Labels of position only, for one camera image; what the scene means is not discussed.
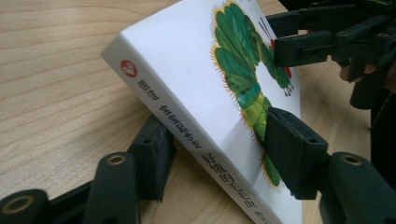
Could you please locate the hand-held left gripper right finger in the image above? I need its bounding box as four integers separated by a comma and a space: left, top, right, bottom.
263, 106, 331, 201

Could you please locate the white caterpillar picture book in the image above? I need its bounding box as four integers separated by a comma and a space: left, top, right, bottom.
100, 0, 303, 224

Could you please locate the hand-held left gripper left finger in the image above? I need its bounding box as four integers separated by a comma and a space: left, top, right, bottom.
127, 114, 177, 203

